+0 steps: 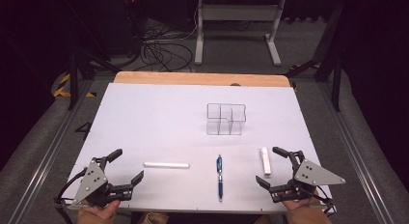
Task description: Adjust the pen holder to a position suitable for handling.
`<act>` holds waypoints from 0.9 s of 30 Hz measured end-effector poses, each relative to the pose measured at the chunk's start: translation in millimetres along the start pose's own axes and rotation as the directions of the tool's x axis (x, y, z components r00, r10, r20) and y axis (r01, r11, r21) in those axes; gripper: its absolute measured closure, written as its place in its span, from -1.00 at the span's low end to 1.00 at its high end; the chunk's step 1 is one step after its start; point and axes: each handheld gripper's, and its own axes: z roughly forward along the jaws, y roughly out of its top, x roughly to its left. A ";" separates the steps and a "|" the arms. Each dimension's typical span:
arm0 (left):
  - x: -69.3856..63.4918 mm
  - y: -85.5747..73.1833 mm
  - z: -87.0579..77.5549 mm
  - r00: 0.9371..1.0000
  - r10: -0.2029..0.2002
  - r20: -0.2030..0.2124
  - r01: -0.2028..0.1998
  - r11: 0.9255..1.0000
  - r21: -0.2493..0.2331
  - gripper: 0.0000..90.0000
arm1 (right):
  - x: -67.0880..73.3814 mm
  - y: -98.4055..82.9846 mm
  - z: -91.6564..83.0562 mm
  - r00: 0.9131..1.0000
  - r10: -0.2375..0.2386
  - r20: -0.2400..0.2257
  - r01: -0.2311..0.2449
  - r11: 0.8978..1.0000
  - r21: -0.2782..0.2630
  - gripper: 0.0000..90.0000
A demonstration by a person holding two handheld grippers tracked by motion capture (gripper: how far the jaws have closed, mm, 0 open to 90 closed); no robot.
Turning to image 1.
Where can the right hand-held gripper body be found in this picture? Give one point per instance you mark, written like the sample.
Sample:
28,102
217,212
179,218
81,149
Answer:
313,176

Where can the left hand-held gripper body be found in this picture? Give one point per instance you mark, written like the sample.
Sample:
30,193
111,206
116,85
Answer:
91,182

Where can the white glue stick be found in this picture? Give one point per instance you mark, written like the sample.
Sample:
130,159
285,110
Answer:
265,161

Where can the long white pen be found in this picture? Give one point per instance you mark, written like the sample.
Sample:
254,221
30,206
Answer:
166,165

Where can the blue pen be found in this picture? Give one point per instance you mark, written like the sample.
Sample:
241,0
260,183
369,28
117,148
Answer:
220,177

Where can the clear plastic pen organizer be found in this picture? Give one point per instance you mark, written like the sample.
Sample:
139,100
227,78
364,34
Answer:
225,119

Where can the person's right hand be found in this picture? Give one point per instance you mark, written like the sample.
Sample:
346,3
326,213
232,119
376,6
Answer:
302,204

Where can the person's left hand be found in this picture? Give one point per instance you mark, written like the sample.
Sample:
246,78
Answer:
101,211

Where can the black floor tape mark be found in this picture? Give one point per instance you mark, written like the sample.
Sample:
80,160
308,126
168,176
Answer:
84,129

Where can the yellow black hazard tape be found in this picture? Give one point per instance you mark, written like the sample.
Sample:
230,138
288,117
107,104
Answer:
62,87

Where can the black metal stand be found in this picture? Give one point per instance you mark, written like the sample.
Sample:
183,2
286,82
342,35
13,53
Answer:
74,79
336,72

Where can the aluminium floor rail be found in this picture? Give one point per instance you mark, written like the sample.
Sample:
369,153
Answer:
48,159
353,153

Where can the white metal desk frame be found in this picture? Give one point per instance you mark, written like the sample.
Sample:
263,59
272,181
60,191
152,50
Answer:
238,13

